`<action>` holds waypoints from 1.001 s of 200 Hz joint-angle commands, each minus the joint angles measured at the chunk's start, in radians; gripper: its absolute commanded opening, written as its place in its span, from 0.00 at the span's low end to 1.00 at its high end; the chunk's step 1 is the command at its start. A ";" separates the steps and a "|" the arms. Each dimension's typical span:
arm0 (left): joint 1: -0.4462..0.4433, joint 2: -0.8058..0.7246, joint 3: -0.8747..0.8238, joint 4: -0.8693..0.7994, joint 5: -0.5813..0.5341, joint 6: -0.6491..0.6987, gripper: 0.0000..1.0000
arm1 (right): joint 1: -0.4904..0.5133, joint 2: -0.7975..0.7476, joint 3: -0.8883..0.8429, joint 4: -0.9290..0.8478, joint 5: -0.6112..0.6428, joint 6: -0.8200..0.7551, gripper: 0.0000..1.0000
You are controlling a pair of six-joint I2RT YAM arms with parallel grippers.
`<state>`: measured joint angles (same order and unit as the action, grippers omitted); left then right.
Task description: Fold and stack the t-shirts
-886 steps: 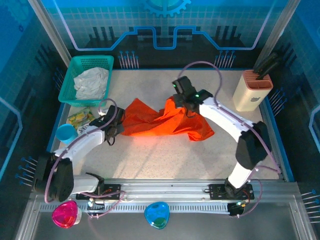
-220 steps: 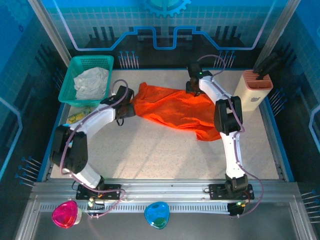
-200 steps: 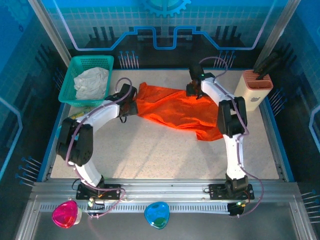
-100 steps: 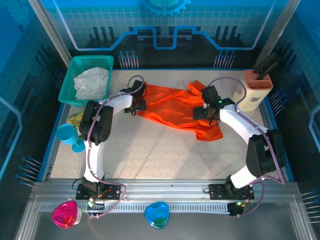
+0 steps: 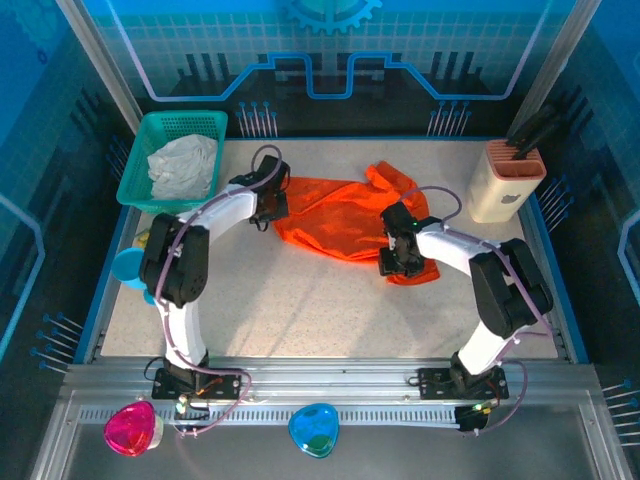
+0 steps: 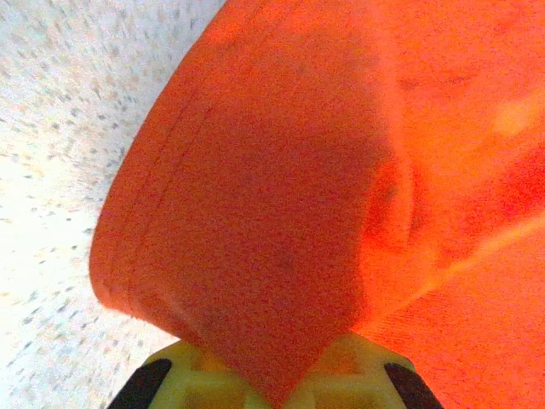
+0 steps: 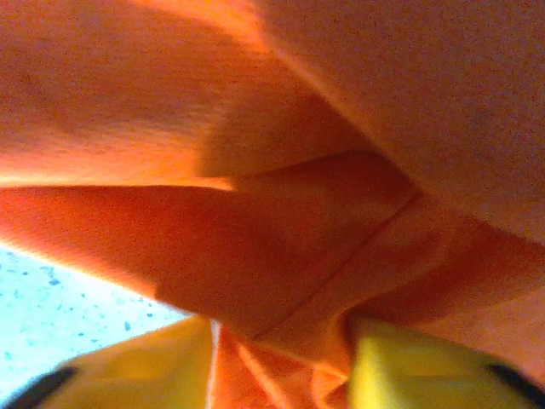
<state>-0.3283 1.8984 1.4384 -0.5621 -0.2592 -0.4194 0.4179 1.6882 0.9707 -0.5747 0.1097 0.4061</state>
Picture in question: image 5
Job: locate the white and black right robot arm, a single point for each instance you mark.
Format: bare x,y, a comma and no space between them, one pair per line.
450,250

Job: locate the blue plastic goblet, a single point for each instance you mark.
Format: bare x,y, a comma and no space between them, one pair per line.
127,270

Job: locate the small black controller board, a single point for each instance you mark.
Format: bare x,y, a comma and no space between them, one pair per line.
192,410
470,420

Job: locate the beige knife block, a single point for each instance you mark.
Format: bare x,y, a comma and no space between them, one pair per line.
492,195

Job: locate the teal plastic basket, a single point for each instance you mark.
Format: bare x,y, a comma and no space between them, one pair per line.
145,150

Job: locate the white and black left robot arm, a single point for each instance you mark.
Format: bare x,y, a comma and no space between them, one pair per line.
182,325

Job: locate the aluminium frame post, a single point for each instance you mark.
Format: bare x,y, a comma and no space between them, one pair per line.
555,60
95,60

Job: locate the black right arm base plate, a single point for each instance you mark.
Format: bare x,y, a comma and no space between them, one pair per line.
432,382

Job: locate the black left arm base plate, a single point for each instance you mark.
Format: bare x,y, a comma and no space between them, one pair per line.
227,385

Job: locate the aluminium rail frame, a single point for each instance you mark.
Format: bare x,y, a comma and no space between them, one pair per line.
345,380

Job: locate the orange t-shirt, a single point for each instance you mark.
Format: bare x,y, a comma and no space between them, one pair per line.
340,220

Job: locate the yellow green snack packet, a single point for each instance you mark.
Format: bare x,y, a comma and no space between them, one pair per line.
142,239

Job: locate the white t-shirt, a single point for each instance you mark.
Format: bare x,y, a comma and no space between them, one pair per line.
182,167

